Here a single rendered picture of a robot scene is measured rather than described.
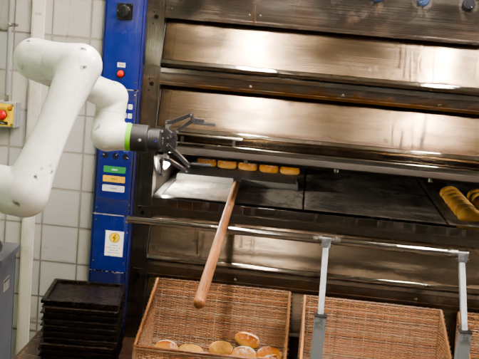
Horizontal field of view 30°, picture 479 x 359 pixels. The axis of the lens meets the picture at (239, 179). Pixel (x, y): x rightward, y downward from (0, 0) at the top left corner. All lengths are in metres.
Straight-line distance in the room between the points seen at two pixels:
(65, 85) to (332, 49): 1.31
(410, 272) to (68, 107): 1.67
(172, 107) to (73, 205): 0.57
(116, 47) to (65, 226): 0.76
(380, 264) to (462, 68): 0.83
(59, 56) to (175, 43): 1.02
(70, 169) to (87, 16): 0.62
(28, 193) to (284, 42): 1.44
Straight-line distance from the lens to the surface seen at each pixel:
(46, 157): 2.43
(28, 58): 2.62
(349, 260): 3.56
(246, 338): 3.53
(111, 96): 2.93
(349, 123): 3.48
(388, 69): 3.46
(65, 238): 3.68
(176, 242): 3.59
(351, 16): 3.47
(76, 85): 2.50
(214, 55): 3.46
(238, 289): 3.59
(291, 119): 3.47
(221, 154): 3.35
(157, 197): 3.56
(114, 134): 2.94
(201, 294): 2.26
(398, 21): 3.48
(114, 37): 3.51
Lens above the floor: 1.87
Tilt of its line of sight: 10 degrees down
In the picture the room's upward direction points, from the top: 5 degrees clockwise
